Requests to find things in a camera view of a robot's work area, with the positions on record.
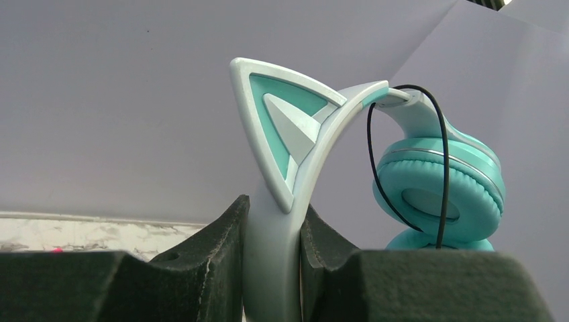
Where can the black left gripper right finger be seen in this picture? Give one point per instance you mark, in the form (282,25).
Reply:
(341,282)

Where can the teal cat-ear headphones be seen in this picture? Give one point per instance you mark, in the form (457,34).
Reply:
(292,123)

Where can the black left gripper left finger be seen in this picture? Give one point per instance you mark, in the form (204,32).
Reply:
(200,279)

